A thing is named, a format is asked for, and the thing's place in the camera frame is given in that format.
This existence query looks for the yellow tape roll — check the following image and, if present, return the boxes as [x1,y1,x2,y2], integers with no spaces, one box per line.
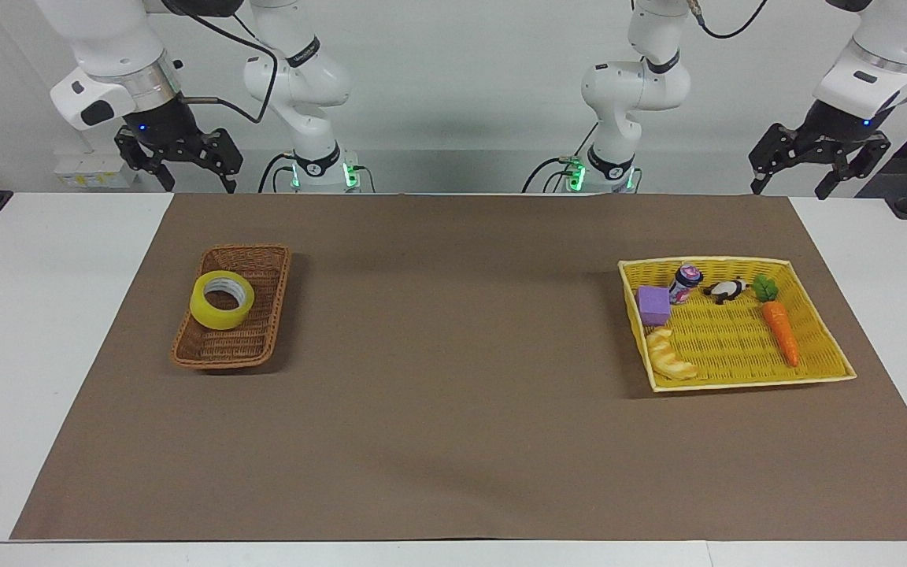
[189,270,256,331]

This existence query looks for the small purple white can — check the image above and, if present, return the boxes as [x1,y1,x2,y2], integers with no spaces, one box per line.
[668,263,705,306]

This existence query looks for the brown wicker basket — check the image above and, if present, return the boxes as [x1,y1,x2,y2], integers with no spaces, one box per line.
[170,243,293,370]

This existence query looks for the yellow croissant toy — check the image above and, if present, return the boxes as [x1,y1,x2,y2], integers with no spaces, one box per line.
[646,328,699,382]

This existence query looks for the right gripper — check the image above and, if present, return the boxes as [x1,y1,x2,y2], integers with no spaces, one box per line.
[114,95,244,195]

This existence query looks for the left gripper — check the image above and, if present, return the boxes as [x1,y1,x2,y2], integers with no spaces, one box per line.
[748,98,892,201]

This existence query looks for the orange carrot toy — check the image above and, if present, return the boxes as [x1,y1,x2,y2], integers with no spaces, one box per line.
[751,274,801,369]

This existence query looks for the black cable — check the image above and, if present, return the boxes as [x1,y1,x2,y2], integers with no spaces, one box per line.
[161,0,280,125]
[521,154,582,195]
[688,0,770,40]
[257,152,298,195]

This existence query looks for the yellow plastic basket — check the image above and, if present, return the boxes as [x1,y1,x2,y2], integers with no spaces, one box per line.
[617,256,857,393]

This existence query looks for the purple block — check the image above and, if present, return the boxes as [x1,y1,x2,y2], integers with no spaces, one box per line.
[636,285,672,327]

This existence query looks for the black white panda toy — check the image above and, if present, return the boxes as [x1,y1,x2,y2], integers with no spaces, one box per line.
[703,279,749,306]

